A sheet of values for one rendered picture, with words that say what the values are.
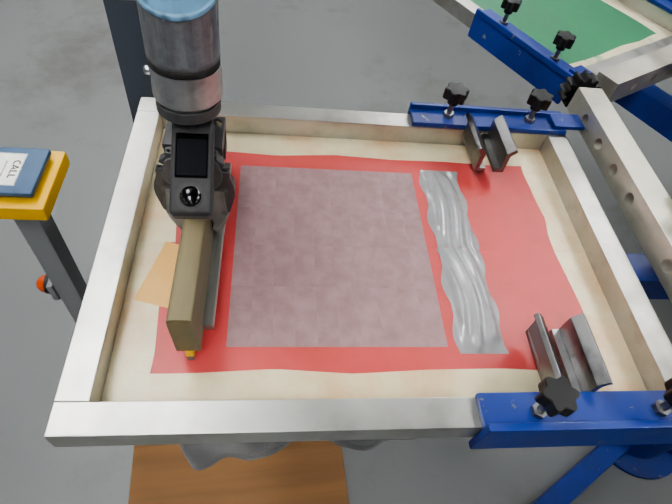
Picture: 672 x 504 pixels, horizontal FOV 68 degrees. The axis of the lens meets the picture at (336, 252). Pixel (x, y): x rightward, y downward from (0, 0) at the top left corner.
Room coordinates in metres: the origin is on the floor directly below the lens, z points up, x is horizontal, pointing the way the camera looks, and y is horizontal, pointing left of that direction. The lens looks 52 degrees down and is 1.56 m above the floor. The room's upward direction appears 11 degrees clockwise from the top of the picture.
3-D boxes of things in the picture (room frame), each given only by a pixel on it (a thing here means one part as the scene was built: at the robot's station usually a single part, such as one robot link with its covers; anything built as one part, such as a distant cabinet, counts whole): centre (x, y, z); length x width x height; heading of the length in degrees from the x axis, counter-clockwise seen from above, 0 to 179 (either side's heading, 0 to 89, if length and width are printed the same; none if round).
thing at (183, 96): (0.45, 0.20, 1.22); 0.08 x 0.08 x 0.05
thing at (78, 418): (0.49, -0.06, 0.97); 0.79 x 0.58 x 0.04; 102
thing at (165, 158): (0.46, 0.20, 1.14); 0.09 x 0.08 x 0.12; 13
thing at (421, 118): (0.81, -0.23, 0.97); 0.30 x 0.05 x 0.07; 102
